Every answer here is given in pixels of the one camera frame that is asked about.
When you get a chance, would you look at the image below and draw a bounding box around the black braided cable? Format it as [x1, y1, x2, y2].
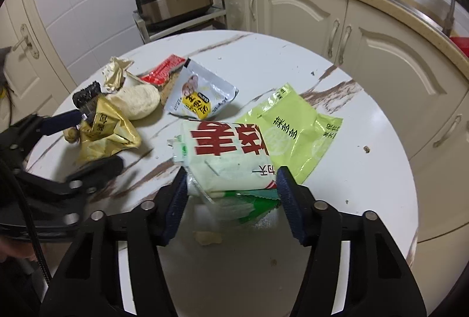
[0, 156, 52, 288]

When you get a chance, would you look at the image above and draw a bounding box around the round white bun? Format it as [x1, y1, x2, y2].
[109, 84, 161, 120]

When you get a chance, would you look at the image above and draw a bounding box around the red sauce packet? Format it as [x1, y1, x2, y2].
[141, 54, 186, 87]

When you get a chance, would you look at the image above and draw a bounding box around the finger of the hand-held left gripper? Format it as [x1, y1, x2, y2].
[0, 110, 82, 156]
[66, 156, 125, 193]

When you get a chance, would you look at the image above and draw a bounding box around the black and steel rice cooker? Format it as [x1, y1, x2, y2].
[134, 0, 214, 30]

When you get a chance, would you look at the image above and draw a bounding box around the narrow cream cabinet door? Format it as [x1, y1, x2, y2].
[210, 0, 258, 32]

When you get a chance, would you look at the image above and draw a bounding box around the light green snack packet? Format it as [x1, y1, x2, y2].
[234, 83, 344, 185]

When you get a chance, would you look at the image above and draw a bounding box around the steel faucet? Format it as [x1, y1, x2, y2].
[433, 0, 457, 38]

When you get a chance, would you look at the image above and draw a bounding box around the brown biscuit piece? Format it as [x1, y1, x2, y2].
[161, 69, 184, 101]

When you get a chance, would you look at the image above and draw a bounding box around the grey packet with yellow label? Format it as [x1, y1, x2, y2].
[164, 58, 239, 120]

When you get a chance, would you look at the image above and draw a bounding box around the torn gold foil wrapper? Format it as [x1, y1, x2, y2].
[101, 57, 147, 94]

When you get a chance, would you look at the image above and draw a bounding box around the red basin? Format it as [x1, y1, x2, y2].
[450, 36, 469, 57]

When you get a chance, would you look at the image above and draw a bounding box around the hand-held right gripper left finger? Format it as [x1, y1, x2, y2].
[38, 167, 189, 317]

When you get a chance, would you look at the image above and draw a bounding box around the green and white packet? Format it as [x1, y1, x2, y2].
[200, 189, 283, 226]

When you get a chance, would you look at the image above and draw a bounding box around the cream room door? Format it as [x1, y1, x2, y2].
[0, 0, 77, 123]

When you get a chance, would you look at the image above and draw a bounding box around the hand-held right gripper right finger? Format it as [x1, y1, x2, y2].
[276, 167, 427, 317]

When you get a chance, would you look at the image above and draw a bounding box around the black snack wrapper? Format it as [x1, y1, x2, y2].
[72, 81, 107, 116]

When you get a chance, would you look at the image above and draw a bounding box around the grey shelf cart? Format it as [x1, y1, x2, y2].
[132, 4, 228, 44]

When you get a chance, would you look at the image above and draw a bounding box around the white bag with red print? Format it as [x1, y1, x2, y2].
[168, 119, 279, 202]

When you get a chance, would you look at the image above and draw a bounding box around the metal door handle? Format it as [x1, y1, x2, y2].
[13, 24, 40, 59]

